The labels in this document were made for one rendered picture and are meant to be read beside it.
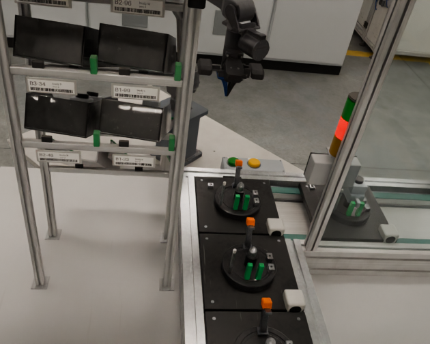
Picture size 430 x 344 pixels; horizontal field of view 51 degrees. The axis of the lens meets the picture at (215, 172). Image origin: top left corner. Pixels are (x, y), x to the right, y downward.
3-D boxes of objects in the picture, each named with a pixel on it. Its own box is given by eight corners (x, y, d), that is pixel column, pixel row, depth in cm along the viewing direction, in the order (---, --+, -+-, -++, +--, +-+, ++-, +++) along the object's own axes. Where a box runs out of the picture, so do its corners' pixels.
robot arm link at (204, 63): (200, 37, 125) (201, 47, 120) (265, 44, 128) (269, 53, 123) (196, 65, 130) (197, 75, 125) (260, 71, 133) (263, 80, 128)
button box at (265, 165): (219, 170, 158) (222, 155, 154) (278, 173, 161) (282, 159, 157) (221, 183, 152) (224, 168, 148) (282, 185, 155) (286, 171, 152)
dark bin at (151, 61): (127, 64, 113) (130, 33, 112) (179, 72, 113) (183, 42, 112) (95, 63, 86) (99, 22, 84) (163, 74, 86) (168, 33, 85)
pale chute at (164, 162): (126, 171, 137) (129, 156, 138) (169, 178, 137) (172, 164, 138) (106, 157, 109) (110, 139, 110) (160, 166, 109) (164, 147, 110)
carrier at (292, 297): (198, 237, 125) (203, 204, 117) (282, 240, 128) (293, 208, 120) (203, 314, 106) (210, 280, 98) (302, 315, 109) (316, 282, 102)
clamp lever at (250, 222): (243, 244, 119) (246, 216, 117) (250, 244, 119) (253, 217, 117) (245, 250, 115) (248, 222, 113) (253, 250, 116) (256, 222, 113)
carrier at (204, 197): (194, 180, 144) (198, 148, 136) (267, 184, 147) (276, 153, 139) (198, 237, 125) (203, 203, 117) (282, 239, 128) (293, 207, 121)
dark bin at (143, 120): (126, 118, 123) (130, 91, 122) (174, 126, 123) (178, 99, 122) (97, 133, 96) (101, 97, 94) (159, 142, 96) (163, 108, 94)
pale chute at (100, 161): (75, 168, 135) (78, 153, 135) (119, 175, 135) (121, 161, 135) (41, 153, 107) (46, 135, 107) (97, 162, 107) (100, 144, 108)
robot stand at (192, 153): (175, 138, 176) (179, 93, 164) (203, 155, 170) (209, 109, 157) (147, 153, 167) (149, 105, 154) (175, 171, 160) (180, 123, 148)
